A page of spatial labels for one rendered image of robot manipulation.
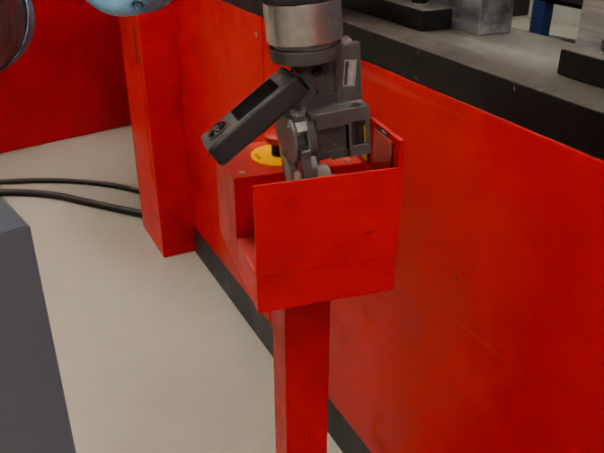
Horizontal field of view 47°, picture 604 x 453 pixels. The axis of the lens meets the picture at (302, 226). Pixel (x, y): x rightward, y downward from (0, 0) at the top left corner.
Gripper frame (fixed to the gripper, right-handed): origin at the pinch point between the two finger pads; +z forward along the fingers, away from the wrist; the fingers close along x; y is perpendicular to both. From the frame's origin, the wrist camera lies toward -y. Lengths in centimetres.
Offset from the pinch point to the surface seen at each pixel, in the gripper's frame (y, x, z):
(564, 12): 343, 409, 92
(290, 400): -3.2, 2.3, 26.4
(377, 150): 9.3, -0.1, -7.2
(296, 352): -1.7, 2.2, 18.9
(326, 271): 0.9, -4.8, 3.5
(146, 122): -8, 131, 28
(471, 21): 34.6, 24.1, -13.2
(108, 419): -33, 60, 70
